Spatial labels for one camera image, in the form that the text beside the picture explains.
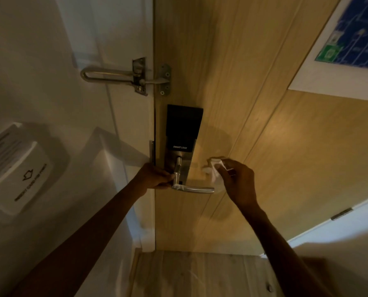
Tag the white cleaning cloth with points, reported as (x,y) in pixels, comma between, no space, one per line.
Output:
(213,170)

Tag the white door frame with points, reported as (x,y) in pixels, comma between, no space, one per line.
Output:
(125,37)

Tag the person's left forearm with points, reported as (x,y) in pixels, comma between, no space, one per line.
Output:
(78,250)

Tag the person's right hand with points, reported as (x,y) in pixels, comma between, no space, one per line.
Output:
(241,185)

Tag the metal door hinge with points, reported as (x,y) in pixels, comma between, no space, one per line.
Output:
(341,214)

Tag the person's right forearm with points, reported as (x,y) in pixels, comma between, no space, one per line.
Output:
(282,253)

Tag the wooden door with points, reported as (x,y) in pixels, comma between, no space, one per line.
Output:
(248,105)

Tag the person's right fingers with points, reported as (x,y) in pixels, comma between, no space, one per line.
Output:
(225,173)

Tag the metal swing bar door guard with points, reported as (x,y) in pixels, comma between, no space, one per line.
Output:
(109,74)

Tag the black and silver door lock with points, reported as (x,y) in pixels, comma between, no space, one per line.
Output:
(182,129)

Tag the metal door edge latch plate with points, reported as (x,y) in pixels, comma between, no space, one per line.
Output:
(152,151)

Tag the person's left fingers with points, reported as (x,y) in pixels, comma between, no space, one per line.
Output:
(167,179)

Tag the person's left hand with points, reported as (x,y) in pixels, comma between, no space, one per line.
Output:
(151,177)

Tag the white printed card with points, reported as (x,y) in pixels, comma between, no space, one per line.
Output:
(1,148)

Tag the metal door guard catch plate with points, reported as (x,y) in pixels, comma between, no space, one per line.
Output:
(165,78)

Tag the white key card holder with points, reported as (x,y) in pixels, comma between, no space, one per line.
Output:
(20,179)

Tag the blue evacuation plan poster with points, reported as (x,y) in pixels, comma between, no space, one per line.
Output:
(347,43)

